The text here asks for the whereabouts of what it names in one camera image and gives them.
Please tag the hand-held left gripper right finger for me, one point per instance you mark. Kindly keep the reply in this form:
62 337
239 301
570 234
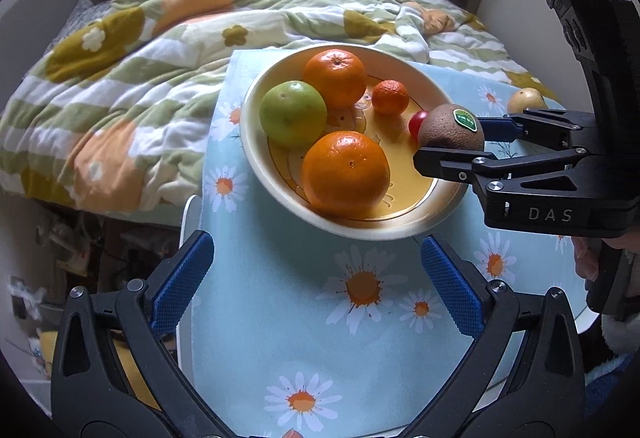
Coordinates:
450 288

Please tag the green citrus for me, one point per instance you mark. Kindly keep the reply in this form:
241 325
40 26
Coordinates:
292 113

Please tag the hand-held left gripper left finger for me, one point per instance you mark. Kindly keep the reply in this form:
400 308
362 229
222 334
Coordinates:
182 278

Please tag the person's right hand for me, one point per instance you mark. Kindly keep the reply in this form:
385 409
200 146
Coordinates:
586 260

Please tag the red cherry tomato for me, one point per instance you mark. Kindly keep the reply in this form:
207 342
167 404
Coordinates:
416 124

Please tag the white table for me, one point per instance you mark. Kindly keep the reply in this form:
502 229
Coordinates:
186 228

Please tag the patterned grey bed sheet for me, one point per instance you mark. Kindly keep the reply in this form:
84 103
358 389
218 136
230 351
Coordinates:
82 20

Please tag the blue daisy tablecloth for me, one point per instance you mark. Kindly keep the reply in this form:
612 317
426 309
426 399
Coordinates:
280 318

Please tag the cream bowl with duck print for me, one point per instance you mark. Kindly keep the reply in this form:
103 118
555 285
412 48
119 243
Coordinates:
415 198

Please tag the white fleece garment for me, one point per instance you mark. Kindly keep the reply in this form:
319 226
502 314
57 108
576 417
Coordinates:
620 353

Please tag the small tangerine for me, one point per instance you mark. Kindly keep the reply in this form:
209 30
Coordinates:
390 97

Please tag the green striped flower blanket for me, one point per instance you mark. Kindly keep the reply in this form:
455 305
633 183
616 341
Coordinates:
125 83

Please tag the clutter of bags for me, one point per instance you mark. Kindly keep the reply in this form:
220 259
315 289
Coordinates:
75 258

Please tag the grey bed headboard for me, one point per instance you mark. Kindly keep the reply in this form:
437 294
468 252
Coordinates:
45 13

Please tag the brown kiwi with green sticker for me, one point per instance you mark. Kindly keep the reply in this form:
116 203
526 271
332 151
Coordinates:
447 125

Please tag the orange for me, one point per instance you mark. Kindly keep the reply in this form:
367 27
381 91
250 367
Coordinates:
335 75
345 173

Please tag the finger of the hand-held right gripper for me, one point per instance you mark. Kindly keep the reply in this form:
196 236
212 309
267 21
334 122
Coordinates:
505 128
450 163

